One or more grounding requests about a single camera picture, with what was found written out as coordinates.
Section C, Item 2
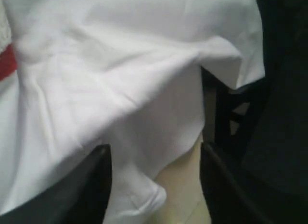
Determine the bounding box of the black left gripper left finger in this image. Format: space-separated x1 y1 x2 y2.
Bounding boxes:
0 145 112 224

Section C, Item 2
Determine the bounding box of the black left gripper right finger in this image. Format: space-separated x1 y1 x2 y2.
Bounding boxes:
200 142 273 224

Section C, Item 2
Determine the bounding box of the white t-shirt red logo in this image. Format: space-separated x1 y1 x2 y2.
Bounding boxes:
0 0 265 224

